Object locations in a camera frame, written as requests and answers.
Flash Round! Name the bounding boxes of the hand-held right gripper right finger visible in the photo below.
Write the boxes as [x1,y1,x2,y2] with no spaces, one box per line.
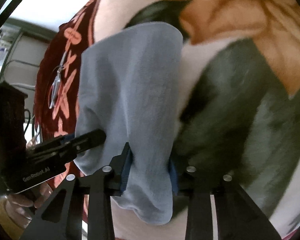
[167,158,283,240]

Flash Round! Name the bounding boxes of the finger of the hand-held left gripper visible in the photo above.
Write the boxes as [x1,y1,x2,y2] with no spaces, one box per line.
[27,129,107,166]

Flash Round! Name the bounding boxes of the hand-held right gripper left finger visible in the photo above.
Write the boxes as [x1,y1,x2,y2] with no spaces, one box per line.
[19,142,133,240]

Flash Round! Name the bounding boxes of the grey-blue pants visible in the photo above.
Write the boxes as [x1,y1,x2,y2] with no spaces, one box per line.
[74,22,184,225]

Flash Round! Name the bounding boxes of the person's left forearm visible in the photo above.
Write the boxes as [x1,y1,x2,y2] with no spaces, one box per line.
[0,196,25,238]

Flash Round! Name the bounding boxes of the person's left hand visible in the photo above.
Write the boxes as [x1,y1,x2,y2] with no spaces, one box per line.
[4,140,54,227]

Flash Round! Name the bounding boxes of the metal scissors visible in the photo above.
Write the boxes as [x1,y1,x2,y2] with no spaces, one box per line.
[48,51,67,110]

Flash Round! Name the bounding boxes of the floral fleece blanket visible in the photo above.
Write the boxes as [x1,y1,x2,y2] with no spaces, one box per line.
[35,0,300,240]

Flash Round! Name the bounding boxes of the white cable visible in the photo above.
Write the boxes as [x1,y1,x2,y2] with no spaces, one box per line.
[11,81,38,89]

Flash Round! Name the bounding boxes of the green metal bed frame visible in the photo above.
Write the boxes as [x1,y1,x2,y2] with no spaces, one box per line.
[0,21,59,140]

